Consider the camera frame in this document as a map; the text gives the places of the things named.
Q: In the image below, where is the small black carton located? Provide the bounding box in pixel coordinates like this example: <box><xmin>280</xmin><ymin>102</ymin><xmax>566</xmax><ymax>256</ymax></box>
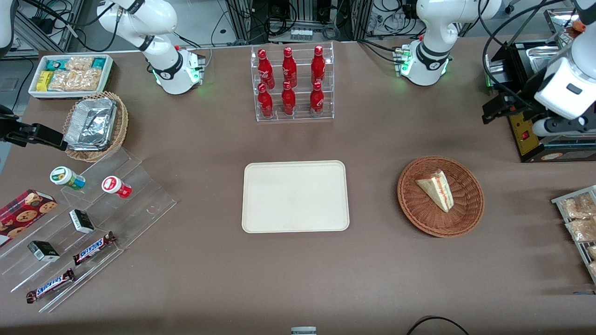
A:
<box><xmin>27</xmin><ymin>240</ymin><xmax>61</xmax><ymax>262</ymax></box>
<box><xmin>68</xmin><ymin>209</ymin><xmax>95</xmax><ymax>234</ymax></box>

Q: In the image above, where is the triangular sandwich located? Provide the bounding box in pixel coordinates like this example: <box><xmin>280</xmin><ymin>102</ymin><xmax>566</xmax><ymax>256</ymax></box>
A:
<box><xmin>415</xmin><ymin>170</ymin><xmax>454</xmax><ymax>214</ymax></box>

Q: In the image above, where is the white snack bin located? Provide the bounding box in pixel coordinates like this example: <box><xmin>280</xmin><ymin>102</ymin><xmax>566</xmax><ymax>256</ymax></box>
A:
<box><xmin>28</xmin><ymin>54</ymin><xmax>114</xmax><ymax>100</ymax></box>

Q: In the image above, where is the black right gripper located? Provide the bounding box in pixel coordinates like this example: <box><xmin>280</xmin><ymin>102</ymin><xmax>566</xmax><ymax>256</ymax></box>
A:
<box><xmin>0</xmin><ymin>105</ymin><xmax>68</xmax><ymax>151</ymax></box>

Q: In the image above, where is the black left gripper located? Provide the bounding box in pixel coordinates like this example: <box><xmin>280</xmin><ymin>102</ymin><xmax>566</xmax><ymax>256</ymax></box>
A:
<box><xmin>482</xmin><ymin>92</ymin><xmax>537</xmax><ymax>125</ymax></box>

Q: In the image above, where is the grey wire tray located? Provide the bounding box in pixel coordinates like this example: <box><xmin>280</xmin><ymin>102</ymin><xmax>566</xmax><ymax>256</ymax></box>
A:
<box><xmin>551</xmin><ymin>185</ymin><xmax>596</xmax><ymax>285</ymax></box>

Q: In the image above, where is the clear acrylic bottle rack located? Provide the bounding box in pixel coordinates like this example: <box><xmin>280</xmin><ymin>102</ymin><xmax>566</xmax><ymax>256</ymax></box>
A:
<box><xmin>251</xmin><ymin>42</ymin><xmax>335</xmax><ymax>122</ymax></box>

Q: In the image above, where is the steel warmer pan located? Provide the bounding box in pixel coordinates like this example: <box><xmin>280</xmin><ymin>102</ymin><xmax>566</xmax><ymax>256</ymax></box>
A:
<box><xmin>521</xmin><ymin>44</ymin><xmax>571</xmax><ymax>75</ymax></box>

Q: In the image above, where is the red lid snack cup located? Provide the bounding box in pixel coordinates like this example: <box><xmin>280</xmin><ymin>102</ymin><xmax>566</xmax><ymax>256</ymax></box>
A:
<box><xmin>102</xmin><ymin>175</ymin><xmax>133</xmax><ymax>199</ymax></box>

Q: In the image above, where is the light wicker basket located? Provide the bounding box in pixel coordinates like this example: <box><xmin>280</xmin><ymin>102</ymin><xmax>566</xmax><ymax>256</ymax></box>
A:
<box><xmin>62</xmin><ymin>91</ymin><xmax>129</xmax><ymax>163</ymax></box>

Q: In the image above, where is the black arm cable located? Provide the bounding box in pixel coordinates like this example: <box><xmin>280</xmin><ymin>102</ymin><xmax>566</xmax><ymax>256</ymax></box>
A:
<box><xmin>482</xmin><ymin>0</ymin><xmax>566</xmax><ymax>105</ymax></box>

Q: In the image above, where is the red soda bottle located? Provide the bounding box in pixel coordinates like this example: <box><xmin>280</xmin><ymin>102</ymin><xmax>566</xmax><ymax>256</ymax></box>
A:
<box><xmin>257</xmin><ymin>49</ymin><xmax>275</xmax><ymax>89</ymax></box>
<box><xmin>281</xmin><ymin>81</ymin><xmax>297</xmax><ymax>116</ymax></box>
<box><xmin>310</xmin><ymin>81</ymin><xmax>325</xmax><ymax>115</ymax></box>
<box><xmin>257</xmin><ymin>83</ymin><xmax>274</xmax><ymax>118</ymax></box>
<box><xmin>282</xmin><ymin>47</ymin><xmax>298</xmax><ymax>87</ymax></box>
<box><xmin>311</xmin><ymin>45</ymin><xmax>326</xmax><ymax>85</ymax></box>

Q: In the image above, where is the brown wicker basket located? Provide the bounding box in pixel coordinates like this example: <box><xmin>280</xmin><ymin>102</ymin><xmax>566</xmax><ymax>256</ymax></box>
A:
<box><xmin>397</xmin><ymin>155</ymin><xmax>485</xmax><ymax>238</ymax></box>

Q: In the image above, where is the clear acrylic stepped display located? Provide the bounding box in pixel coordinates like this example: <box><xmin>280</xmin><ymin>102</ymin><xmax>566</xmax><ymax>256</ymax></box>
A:
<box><xmin>0</xmin><ymin>148</ymin><xmax>179</xmax><ymax>314</ymax></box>

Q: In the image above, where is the black hot food warmer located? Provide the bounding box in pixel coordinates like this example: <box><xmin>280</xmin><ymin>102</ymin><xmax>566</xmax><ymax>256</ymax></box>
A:
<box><xmin>483</xmin><ymin>7</ymin><xmax>596</xmax><ymax>163</ymax></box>

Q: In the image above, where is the aluminium foil container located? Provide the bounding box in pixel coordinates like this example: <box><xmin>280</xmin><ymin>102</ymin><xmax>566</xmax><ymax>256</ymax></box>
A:
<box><xmin>64</xmin><ymin>97</ymin><xmax>117</xmax><ymax>152</ymax></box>

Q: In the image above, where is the cream plastic tray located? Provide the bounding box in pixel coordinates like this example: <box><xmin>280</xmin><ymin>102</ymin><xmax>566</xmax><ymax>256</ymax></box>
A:
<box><xmin>242</xmin><ymin>161</ymin><xmax>350</xmax><ymax>234</ymax></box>

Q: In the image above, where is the clear rice cracker bag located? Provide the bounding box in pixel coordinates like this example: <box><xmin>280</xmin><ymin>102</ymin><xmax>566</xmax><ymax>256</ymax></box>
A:
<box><xmin>65</xmin><ymin>56</ymin><xmax>94</xmax><ymax>72</ymax></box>
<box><xmin>74</xmin><ymin>68</ymin><xmax>103</xmax><ymax>92</ymax></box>
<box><xmin>48</xmin><ymin>70</ymin><xmax>78</xmax><ymax>92</ymax></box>

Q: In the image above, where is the green lid snack cup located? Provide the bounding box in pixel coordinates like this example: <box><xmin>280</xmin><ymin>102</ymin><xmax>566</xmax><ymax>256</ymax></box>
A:
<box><xmin>50</xmin><ymin>166</ymin><xmax>87</xmax><ymax>191</ymax></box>

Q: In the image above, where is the red chocolate cookie box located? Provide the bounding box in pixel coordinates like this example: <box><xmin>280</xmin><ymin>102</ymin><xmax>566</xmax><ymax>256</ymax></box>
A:
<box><xmin>0</xmin><ymin>189</ymin><xmax>58</xmax><ymax>248</ymax></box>

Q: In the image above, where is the black table cable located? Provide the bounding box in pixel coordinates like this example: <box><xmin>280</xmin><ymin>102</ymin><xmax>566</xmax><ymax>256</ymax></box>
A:
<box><xmin>406</xmin><ymin>316</ymin><xmax>471</xmax><ymax>335</ymax></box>

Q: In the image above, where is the Snickers chocolate bar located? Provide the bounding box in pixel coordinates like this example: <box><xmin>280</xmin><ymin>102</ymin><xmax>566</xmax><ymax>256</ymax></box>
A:
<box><xmin>26</xmin><ymin>268</ymin><xmax>76</xmax><ymax>304</ymax></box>
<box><xmin>72</xmin><ymin>231</ymin><xmax>117</xmax><ymax>266</ymax></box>

